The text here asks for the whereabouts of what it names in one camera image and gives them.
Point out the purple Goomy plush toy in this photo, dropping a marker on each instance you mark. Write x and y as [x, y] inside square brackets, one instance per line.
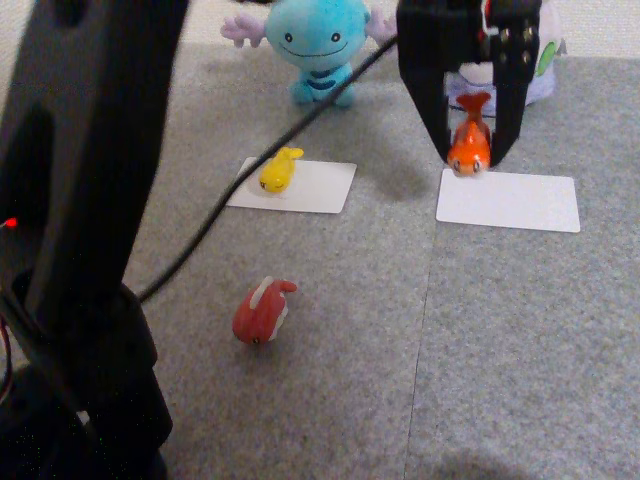
[542, 87]

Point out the orange shrimp sushi figure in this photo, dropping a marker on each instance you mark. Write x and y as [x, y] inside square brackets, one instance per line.
[470, 145]

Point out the white blank card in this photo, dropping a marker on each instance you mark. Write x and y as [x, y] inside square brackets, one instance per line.
[507, 202]
[315, 190]

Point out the red tuna sushi figure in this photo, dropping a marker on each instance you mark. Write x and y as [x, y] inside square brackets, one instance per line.
[260, 315]

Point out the yellow egg sushi figure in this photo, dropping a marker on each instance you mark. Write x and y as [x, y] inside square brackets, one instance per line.
[275, 175]

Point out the grey carpet tile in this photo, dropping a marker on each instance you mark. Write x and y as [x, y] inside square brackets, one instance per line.
[550, 375]
[325, 400]

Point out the blue Wooper plush toy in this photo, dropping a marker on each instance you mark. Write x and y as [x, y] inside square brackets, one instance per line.
[315, 35]

